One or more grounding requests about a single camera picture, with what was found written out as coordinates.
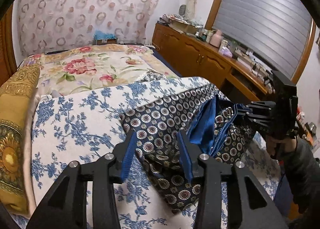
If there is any person's right hand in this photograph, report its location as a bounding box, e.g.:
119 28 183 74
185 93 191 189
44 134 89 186
266 134 288 160

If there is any wooden sideboard cabinet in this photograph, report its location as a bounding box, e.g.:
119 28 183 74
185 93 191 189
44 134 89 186
152 23 278 102

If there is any small purple object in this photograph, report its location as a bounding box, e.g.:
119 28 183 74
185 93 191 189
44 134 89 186
219 46 233 57

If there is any white blue floral blanket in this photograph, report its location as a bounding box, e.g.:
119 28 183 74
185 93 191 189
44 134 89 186
10 77 283 229

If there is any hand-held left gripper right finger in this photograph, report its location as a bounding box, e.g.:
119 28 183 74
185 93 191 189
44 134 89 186
176 131 288 229

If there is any navy patterned silk robe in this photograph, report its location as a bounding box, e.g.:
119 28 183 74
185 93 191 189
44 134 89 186
120 89 258 216

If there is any sheer curtain with ring pattern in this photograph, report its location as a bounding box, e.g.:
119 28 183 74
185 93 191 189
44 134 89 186
12 0 163 57

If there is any gold patterned blanket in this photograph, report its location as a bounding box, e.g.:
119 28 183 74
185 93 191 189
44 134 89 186
0 64 42 217

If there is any row of small desk items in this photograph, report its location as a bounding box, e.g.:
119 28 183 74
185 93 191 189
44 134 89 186
234 45 274 91

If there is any grey patterned cloth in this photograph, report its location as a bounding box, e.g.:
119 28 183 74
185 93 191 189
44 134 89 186
137 69 177 82

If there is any pink bottle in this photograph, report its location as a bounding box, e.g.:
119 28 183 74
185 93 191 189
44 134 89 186
209 30 223 47

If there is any brown ribbed wooden panel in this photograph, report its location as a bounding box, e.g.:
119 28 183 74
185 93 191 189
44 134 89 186
0 12 18 77

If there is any person's right forearm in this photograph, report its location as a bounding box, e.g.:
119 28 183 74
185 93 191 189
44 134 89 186
275 139 320 216

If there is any cream floral bedspread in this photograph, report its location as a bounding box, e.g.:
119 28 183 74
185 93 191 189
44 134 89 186
17 44 181 100

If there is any pile of papers and boxes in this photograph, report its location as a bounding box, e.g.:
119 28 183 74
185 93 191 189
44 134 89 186
157 14 208 37

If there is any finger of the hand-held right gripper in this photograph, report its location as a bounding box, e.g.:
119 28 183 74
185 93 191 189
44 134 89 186
246 101 276 115
234 105 270 130

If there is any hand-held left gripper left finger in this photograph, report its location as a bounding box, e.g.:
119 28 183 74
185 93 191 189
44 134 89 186
26 129 138 229

